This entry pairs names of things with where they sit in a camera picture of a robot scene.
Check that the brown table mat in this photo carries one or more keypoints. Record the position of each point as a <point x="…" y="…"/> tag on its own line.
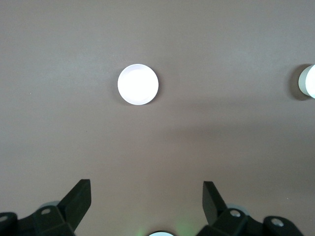
<point x="73" y="73"/>

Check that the white plastic bowl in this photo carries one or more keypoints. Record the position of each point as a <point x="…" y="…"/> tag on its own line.
<point x="308" y="82"/>

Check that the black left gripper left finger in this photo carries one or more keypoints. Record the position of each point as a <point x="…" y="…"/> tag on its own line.
<point x="73" y="206"/>

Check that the pink plastic bowl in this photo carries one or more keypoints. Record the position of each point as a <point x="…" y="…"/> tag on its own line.
<point x="137" y="84"/>

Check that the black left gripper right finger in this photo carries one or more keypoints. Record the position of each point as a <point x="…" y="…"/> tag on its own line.
<point x="214" y="206"/>

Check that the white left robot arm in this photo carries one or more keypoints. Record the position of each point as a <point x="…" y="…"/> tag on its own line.
<point x="161" y="234"/>

